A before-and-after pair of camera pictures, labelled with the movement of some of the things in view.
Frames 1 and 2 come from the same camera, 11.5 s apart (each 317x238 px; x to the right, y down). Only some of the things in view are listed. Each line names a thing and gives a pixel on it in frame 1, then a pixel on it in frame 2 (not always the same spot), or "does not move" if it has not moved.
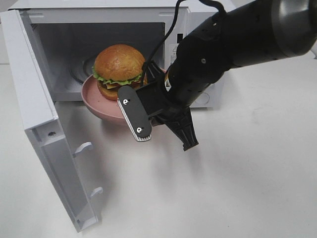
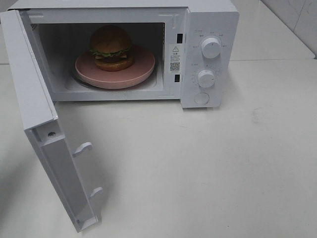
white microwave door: (38, 113) does not move
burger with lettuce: (117, 66) → (111, 44)
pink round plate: (110, 109) → (87, 74)
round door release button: (203, 98) does not move
